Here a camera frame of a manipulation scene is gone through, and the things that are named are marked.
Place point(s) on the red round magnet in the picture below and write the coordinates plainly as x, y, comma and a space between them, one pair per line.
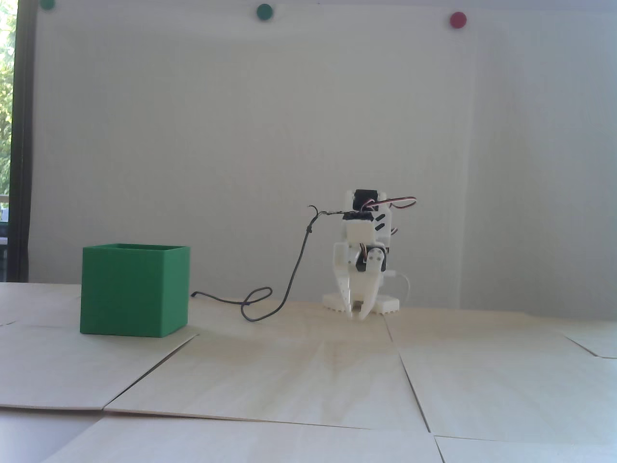
458, 19

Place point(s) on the green round magnet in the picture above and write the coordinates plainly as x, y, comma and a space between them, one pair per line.
264, 11
47, 4

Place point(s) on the green box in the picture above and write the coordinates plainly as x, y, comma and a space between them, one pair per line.
125, 294

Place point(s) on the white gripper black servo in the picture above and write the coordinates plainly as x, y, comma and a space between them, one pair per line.
348, 263

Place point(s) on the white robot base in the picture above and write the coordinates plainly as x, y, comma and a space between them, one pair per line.
388, 305

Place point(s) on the dark window frame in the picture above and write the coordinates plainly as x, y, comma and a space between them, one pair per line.
23, 144

